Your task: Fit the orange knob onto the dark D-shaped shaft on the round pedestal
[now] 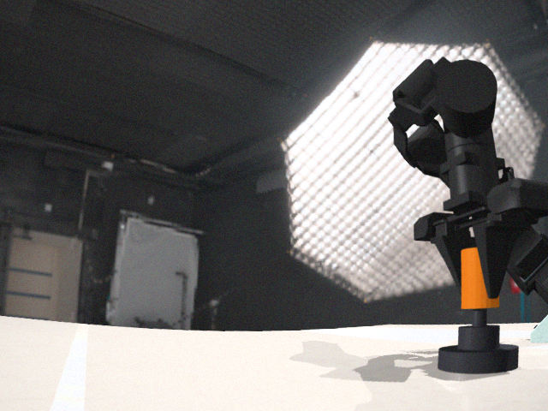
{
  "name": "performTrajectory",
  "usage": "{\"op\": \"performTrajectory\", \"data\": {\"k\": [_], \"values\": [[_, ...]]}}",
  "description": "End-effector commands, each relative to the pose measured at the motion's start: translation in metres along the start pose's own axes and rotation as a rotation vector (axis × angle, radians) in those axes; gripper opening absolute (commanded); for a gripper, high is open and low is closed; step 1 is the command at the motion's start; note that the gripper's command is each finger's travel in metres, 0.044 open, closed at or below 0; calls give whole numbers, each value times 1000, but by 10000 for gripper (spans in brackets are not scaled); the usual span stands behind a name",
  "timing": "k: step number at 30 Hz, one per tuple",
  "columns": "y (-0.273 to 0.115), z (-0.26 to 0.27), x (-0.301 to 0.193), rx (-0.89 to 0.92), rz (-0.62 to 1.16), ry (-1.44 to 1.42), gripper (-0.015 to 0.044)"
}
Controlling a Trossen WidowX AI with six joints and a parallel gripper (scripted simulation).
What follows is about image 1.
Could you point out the orange cylinder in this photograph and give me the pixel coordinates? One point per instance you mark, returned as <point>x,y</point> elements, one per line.
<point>474,293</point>

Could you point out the black stepped round pedestal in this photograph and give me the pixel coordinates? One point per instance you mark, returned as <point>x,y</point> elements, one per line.
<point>478,350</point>

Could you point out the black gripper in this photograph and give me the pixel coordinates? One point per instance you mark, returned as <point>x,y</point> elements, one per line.
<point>475,189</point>

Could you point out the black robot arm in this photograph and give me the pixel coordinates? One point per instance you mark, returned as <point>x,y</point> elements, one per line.
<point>464,94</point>

